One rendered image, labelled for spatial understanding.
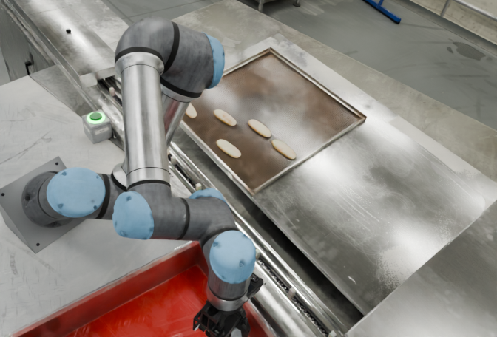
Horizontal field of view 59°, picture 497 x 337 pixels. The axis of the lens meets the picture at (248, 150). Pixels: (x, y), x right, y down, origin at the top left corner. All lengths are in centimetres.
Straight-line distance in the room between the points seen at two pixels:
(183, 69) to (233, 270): 45
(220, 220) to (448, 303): 38
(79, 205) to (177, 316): 36
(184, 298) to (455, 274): 67
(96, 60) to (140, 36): 87
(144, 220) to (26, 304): 57
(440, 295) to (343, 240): 55
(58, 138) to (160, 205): 90
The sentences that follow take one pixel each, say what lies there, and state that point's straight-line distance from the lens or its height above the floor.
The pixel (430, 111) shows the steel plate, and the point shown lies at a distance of 201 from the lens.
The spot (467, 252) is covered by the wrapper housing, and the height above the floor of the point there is 130.
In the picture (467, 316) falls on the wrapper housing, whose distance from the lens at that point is 75.
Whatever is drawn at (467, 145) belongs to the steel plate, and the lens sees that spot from 191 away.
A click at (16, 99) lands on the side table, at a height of 82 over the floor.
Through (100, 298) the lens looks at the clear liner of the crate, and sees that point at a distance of 111.
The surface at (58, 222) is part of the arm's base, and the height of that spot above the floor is 87.
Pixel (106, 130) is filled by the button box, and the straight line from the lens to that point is 155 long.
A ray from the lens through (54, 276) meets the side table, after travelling 126.
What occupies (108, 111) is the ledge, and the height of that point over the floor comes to 86.
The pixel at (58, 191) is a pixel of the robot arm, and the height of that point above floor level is 107.
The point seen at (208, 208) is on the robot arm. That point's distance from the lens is 80.
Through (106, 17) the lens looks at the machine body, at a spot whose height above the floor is 82.
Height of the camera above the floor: 187
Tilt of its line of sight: 43 degrees down
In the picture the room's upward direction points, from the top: 10 degrees clockwise
